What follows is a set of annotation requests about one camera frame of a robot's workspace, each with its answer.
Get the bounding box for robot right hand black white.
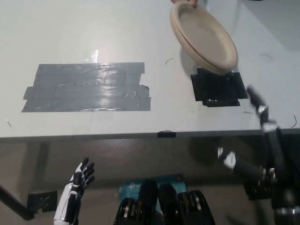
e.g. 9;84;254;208
217;85;298;212

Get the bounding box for person hand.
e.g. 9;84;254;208
170;0;199;8

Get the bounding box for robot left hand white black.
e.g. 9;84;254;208
53;157;96;222

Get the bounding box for beige paper plate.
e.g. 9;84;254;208
169;9;235;76
170;1;239;71

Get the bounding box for black metal table leg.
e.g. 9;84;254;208
0;182;36;221

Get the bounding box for teal cardboard box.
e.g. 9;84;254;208
117;173;188;208

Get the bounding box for small black tape strip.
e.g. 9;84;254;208
157;130;177;138

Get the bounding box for clear tape piece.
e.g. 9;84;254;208
82;49;99;63

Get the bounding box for grey duct tape patch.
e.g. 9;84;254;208
21;62;152;113

